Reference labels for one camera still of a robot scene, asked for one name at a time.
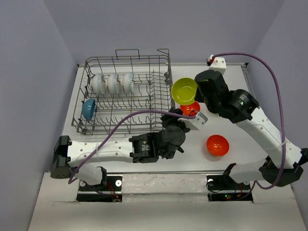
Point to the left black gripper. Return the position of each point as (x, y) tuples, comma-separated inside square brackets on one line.
[(167, 119)]

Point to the orange bowl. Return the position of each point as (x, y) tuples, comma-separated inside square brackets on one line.
[(191, 109), (217, 145)]

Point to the orange bowl left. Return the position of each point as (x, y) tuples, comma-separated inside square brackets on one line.
[(191, 109)]

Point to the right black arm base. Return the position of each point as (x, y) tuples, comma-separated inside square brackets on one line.
[(222, 188)]

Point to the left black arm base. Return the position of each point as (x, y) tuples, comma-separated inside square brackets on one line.
[(109, 193)]

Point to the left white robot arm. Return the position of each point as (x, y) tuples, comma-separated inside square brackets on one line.
[(75, 159)]

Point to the lime green bowl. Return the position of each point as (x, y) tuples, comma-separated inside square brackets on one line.
[(184, 90)]

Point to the blue bowl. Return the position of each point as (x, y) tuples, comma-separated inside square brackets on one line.
[(88, 109)]

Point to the grey wire dish rack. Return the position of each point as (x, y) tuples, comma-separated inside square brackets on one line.
[(151, 89)]

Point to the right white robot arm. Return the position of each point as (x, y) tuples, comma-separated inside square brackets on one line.
[(284, 160)]

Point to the orange bowl right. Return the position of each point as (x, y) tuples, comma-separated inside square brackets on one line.
[(217, 145)]

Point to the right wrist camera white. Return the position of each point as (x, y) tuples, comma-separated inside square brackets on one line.
[(217, 64)]

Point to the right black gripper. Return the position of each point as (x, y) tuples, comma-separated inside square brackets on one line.
[(198, 96)]

